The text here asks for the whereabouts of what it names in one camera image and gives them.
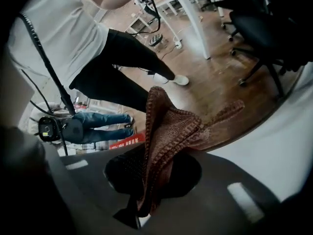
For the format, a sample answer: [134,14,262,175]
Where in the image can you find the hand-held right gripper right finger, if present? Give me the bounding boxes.
[141,148,283,235]

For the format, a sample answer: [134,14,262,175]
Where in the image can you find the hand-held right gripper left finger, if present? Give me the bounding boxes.
[46,142,149,235]

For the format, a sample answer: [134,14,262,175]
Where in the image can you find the red box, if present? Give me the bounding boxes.
[109,135,146,151]

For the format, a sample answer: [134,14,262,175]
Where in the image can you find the brown knitted cloth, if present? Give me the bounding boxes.
[126,86,246,217]

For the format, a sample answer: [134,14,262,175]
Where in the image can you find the black round disc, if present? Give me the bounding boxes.
[148,33,164,46]

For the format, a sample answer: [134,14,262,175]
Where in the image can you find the white-legged wooden desk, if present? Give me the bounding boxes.
[154,0,221,60]

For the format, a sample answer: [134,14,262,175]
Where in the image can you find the black chest-mounted device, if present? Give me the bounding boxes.
[38,115,85,143]

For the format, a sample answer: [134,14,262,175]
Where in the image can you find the person's black trousers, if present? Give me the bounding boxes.
[69,28,176,114]

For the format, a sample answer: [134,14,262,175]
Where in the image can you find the white shoe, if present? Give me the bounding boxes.
[153,72,169,85]
[171,74,190,86]

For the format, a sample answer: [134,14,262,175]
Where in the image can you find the person's white shirt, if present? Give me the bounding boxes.
[7,0,110,88]

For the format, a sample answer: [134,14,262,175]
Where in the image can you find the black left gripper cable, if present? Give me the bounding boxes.
[128,0,162,35]

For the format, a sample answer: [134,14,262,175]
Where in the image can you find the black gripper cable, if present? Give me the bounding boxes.
[128,0,162,35]
[18,12,76,116]

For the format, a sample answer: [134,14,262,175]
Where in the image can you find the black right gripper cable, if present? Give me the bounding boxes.
[18,12,76,116]

